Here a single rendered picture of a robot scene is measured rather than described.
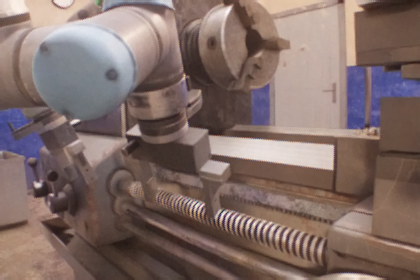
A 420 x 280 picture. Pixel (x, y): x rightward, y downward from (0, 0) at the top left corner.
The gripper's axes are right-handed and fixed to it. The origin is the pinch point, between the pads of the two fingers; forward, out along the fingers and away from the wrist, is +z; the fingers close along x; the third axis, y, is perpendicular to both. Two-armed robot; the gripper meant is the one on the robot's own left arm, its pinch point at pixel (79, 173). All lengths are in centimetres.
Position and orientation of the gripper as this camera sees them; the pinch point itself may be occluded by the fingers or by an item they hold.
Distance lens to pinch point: 85.1
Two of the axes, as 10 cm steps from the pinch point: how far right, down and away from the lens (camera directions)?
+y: 6.3, -4.9, 6.1
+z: 3.9, 8.7, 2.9
